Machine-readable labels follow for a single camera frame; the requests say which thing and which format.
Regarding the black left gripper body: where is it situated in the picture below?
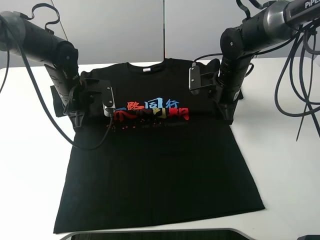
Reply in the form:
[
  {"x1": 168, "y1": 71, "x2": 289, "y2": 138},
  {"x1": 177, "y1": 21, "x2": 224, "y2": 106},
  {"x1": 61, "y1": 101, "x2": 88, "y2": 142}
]
[{"x1": 44, "y1": 64, "x2": 101, "y2": 118}]

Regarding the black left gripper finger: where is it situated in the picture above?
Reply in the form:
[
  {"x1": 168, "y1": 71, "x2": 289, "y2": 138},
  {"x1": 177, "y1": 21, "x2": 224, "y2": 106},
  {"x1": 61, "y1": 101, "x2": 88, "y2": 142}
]
[{"x1": 67, "y1": 110, "x2": 85, "y2": 129}]

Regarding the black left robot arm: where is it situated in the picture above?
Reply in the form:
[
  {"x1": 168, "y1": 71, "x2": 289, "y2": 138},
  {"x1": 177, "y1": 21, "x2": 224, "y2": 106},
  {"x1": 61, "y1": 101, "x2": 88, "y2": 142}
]
[{"x1": 0, "y1": 11, "x2": 104, "y2": 128}]

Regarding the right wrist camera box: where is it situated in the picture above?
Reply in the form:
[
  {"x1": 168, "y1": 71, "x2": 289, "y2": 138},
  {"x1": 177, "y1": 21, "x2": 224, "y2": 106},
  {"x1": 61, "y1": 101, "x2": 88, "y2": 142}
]
[{"x1": 188, "y1": 62, "x2": 201, "y2": 95}]

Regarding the black left camera cable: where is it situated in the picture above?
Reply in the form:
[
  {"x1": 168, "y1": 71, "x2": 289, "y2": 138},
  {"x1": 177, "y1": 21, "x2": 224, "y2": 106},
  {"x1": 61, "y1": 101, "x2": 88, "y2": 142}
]
[{"x1": 0, "y1": 14, "x2": 113, "y2": 151}]

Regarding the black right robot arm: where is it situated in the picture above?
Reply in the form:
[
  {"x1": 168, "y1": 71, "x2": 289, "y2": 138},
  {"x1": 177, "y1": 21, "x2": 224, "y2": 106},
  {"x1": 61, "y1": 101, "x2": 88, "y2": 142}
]
[{"x1": 215, "y1": 0, "x2": 320, "y2": 124}]

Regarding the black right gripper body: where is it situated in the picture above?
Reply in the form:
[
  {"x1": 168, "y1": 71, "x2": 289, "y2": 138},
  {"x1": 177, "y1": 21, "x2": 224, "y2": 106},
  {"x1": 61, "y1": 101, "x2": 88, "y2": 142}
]
[{"x1": 200, "y1": 72, "x2": 243, "y2": 123}]

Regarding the black right cable bundle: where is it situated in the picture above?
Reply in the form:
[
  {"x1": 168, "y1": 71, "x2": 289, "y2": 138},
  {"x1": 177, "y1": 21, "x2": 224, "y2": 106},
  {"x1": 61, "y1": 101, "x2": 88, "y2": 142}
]
[{"x1": 274, "y1": 14, "x2": 320, "y2": 142}]

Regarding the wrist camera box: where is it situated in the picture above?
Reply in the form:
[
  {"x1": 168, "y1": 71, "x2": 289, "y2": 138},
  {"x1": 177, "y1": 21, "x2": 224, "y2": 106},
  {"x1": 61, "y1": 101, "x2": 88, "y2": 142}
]
[
  {"x1": 99, "y1": 80, "x2": 116, "y2": 118},
  {"x1": 188, "y1": 62, "x2": 201, "y2": 95}
]

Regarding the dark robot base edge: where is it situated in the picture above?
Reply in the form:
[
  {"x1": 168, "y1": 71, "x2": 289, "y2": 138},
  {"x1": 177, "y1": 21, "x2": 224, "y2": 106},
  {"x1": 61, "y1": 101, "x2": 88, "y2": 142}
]
[{"x1": 65, "y1": 229, "x2": 250, "y2": 240}]

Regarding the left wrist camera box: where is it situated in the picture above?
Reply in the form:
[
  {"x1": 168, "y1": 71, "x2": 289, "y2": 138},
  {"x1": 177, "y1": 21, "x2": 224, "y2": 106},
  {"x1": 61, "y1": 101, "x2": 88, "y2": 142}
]
[{"x1": 99, "y1": 80, "x2": 116, "y2": 118}]

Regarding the black printed t-shirt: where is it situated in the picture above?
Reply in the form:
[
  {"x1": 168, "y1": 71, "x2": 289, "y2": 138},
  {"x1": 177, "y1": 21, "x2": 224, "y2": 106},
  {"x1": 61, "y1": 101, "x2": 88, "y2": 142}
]
[{"x1": 53, "y1": 58, "x2": 265, "y2": 234}]

